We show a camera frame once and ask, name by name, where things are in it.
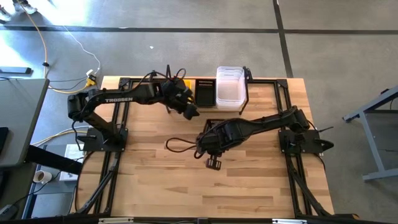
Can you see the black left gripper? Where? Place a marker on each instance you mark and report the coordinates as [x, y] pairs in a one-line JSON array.
[[177, 95]]

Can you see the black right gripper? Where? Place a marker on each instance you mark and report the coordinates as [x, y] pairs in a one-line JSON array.
[[220, 137]]

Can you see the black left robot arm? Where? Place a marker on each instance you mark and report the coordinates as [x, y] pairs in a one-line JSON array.
[[118, 99]]

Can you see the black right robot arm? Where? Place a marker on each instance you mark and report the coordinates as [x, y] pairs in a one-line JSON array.
[[270, 119]]

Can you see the yellow white power plug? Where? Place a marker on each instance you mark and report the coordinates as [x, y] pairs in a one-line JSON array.
[[90, 81]]

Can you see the white box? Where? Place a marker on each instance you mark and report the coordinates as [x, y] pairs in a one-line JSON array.
[[73, 155]]

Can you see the black desk beam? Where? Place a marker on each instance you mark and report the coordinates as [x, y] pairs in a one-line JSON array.
[[49, 158]]

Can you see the white cup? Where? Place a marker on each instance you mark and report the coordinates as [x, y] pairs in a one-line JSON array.
[[45, 177]]

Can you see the grey desk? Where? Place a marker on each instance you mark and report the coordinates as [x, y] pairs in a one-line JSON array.
[[21, 118]]

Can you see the black flat bar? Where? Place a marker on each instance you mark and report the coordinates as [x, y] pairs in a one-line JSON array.
[[15, 70]]

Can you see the black desk device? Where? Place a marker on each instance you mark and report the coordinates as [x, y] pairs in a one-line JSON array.
[[3, 140]]

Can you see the person's shoe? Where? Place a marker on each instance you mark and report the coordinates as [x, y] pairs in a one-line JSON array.
[[28, 9], [2, 18]]

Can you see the dark grey device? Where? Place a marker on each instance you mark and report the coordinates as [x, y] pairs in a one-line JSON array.
[[7, 213]]

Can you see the black frame wooden shelf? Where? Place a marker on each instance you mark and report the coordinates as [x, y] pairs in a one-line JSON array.
[[205, 108]]

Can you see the black aluminium table frame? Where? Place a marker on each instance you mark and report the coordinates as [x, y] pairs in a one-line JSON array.
[[282, 82]]

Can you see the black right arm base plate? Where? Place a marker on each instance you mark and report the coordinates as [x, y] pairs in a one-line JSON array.
[[311, 143]]

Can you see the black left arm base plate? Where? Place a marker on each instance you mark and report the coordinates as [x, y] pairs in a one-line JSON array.
[[93, 144]]

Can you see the silver metal bracket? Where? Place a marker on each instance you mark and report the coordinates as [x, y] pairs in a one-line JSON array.
[[115, 221], [289, 221]]

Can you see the grey metal table frame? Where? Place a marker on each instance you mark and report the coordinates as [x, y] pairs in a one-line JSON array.
[[370, 143]]

